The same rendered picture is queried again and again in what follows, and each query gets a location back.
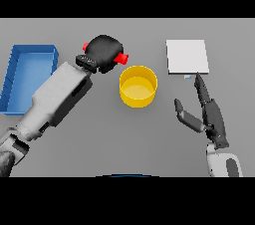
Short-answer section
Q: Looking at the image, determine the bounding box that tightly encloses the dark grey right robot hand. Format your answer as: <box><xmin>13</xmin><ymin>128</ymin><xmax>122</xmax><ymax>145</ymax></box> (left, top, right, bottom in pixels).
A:
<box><xmin>173</xmin><ymin>72</ymin><xmax>230</xmax><ymax>150</ymax></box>

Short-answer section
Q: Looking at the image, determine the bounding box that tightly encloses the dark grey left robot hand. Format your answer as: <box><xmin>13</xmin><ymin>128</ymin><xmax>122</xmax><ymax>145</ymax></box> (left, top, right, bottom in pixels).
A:
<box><xmin>75</xmin><ymin>34</ymin><xmax>125</xmax><ymax>75</ymax></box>

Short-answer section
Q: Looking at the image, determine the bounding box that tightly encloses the red beaker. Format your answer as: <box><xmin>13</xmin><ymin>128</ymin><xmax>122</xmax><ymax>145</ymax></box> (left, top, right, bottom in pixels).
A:
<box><xmin>82</xmin><ymin>41</ymin><xmax>129</xmax><ymax>66</ymax></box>

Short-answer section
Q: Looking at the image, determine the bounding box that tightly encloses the yellow bowl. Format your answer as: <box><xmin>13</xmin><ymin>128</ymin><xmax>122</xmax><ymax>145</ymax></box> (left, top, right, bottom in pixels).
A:
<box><xmin>119</xmin><ymin>65</ymin><xmax>159</xmax><ymax>109</ymax></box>

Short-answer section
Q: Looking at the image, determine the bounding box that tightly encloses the pale square measuring scale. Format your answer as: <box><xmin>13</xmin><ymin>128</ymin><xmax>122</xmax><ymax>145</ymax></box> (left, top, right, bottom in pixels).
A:
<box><xmin>165</xmin><ymin>39</ymin><xmax>210</xmax><ymax>80</ymax></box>

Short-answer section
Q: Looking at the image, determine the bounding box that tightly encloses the blue tray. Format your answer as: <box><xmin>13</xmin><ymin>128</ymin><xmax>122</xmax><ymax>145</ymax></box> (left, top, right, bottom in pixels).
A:
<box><xmin>0</xmin><ymin>44</ymin><xmax>60</xmax><ymax>116</ymax></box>

